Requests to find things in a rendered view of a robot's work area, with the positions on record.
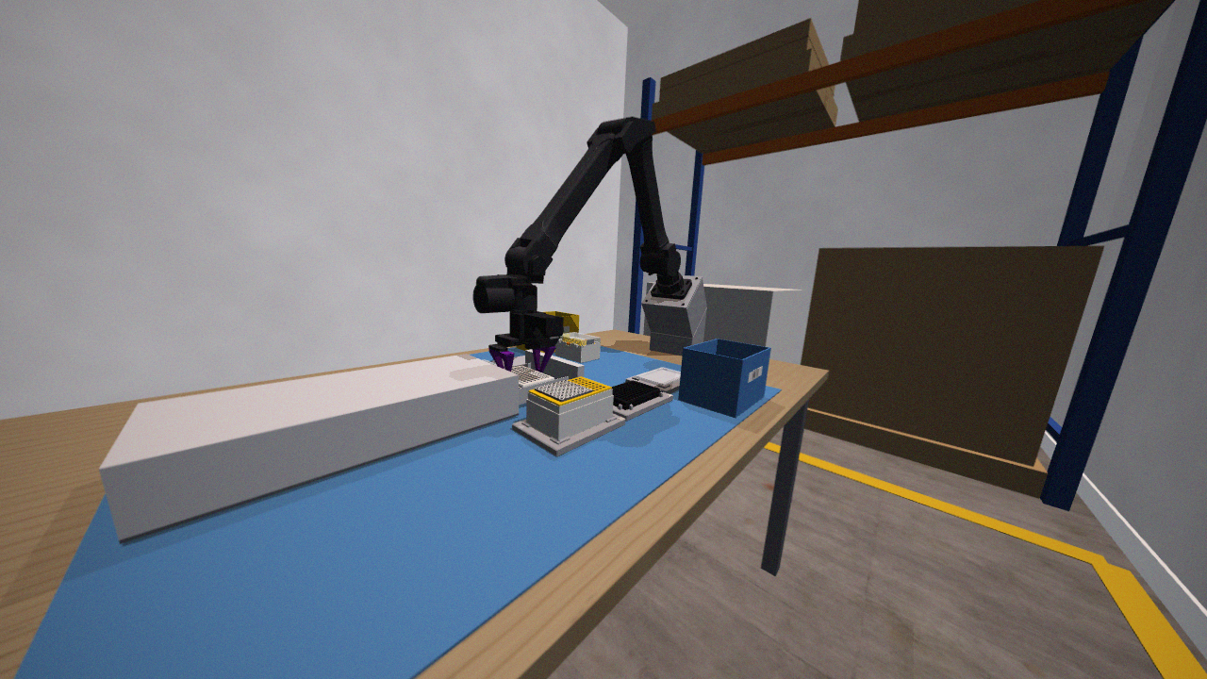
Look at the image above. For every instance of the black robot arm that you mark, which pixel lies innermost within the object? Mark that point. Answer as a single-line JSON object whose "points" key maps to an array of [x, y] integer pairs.
{"points": [[527, 262]]}

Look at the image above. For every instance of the blue bench mat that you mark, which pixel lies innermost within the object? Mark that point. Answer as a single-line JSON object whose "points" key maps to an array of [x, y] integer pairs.
{"points": [[373, 573]]}

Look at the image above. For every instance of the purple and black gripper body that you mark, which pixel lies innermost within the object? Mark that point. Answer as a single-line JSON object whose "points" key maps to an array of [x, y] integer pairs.
{"points": [[504, 340]]}

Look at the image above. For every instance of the blue open-top bin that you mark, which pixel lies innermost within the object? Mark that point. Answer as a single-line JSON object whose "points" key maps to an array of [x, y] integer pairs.
{"points": [[724, 376]]}

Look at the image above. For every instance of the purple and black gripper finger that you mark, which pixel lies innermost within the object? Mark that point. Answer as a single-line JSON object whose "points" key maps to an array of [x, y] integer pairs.
{"points": [[507, 356], [548, 353]]}

